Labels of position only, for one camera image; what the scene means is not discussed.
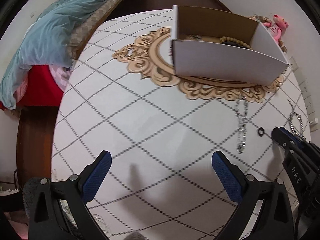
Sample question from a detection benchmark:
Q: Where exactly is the thin silver chain necklace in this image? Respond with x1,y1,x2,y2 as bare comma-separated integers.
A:
234,95,250,155

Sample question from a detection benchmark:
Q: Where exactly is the white power strip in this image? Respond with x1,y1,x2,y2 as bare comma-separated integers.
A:
289,56,319,132

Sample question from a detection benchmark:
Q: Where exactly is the pink panther plush toy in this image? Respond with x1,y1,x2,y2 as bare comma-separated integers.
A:
263,14,289,42

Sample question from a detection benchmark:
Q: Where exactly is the black watch band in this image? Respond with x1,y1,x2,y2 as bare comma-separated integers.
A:
221,41,240,47

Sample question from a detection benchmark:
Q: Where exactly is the red bed sheet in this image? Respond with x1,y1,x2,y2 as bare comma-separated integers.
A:
16,65,63,108

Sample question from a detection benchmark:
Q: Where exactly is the brown checkered cushion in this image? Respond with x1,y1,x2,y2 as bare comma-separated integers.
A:
248,14,289,53

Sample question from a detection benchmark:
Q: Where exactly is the white cardboard box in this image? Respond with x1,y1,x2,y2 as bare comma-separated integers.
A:
171,5,289,86

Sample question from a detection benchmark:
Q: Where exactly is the white patterned tablecloth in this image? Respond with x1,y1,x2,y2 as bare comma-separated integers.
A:
52,9,310,239

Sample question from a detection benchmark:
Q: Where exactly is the teal duvet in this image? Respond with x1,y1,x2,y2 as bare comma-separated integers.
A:
1,0,107,109

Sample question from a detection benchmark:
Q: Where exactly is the patterned mattress bed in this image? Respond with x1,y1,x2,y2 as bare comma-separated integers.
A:
67,0,122,60

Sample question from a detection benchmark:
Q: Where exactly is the wooden bead bracelet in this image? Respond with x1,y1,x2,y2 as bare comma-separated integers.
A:
219,36,253,50

